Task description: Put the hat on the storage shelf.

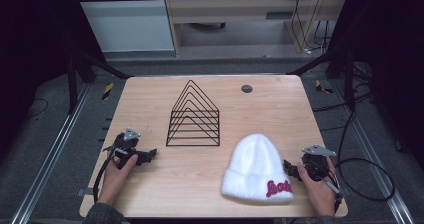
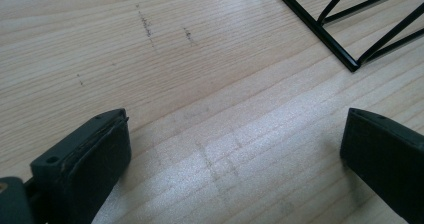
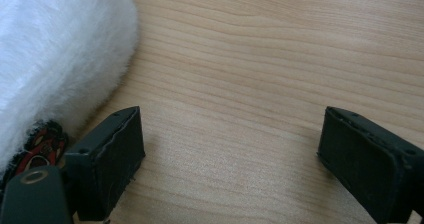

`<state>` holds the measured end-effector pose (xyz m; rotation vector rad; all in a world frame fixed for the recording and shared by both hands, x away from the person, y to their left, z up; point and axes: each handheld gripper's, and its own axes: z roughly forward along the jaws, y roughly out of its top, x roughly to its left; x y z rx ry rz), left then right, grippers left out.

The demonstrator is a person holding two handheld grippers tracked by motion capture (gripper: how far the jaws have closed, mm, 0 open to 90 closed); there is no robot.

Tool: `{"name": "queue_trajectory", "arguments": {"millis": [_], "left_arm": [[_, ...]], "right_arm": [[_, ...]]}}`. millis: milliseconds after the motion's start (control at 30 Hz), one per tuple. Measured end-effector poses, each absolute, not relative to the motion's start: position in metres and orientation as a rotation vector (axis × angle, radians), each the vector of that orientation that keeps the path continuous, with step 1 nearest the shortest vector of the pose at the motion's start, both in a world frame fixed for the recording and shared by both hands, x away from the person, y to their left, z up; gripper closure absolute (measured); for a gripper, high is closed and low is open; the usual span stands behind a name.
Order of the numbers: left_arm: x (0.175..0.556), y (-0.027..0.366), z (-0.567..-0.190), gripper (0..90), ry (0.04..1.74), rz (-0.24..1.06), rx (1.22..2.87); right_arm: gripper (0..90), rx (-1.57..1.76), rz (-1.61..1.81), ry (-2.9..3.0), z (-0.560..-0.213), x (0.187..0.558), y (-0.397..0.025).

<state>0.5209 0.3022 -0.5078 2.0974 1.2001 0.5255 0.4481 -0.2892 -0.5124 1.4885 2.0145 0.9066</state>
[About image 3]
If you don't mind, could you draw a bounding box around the white fluffy plush item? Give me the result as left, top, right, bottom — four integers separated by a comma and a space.
0, 0, 140, 175

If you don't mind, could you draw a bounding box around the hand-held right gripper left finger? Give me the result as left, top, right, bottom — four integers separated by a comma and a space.
63, 105, 146, 222

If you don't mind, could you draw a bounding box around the red and black patterned patch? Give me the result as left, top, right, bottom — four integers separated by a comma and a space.
3, 119, 68, 182

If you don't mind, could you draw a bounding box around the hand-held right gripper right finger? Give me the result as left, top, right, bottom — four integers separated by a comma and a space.
317, 105, 424, 224

